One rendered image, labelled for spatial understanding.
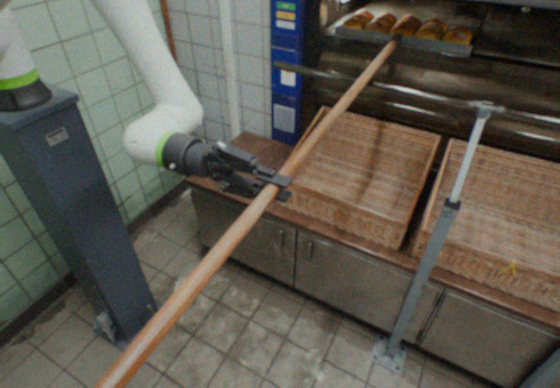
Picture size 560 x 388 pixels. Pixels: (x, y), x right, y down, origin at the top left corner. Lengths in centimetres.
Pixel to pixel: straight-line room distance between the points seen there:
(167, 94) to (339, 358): 140
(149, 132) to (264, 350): 127
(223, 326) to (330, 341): 52
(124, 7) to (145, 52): 10
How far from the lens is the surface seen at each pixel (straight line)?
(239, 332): 188
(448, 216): 117
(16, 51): 117
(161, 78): 91
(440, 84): 163
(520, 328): 157
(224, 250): 60
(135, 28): 89
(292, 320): 191
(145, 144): 85
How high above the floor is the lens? 167
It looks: 39 degrees down
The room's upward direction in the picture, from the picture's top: straight up
